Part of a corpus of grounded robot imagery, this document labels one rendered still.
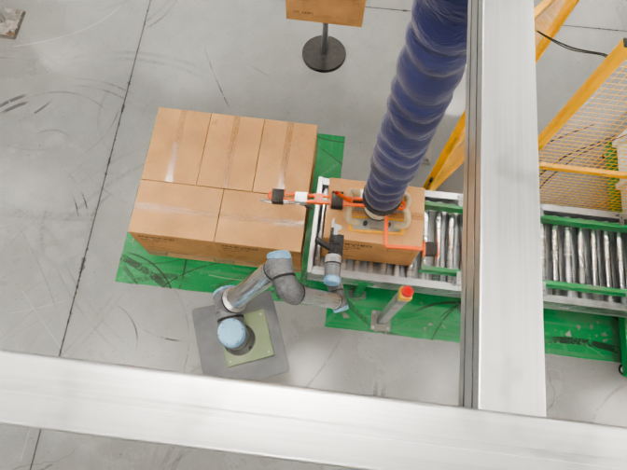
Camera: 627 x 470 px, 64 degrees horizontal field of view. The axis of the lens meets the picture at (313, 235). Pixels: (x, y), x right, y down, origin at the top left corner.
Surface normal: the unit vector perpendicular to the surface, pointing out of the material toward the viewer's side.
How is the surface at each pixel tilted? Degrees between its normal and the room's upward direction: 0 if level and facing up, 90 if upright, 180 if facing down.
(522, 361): 0
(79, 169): 0
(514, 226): 0
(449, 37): 77
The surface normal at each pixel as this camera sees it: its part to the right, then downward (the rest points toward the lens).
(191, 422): 0.02, -0.33
